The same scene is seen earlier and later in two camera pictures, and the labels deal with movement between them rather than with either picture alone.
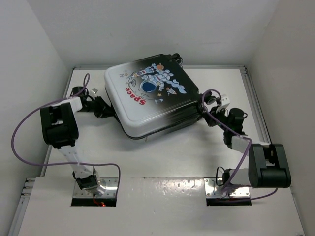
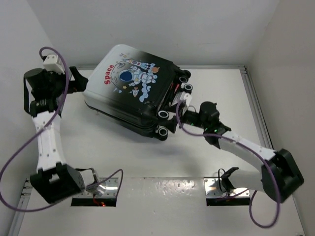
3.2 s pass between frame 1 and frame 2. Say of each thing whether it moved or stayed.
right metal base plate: stayed
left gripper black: moved
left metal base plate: stayed
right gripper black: moved
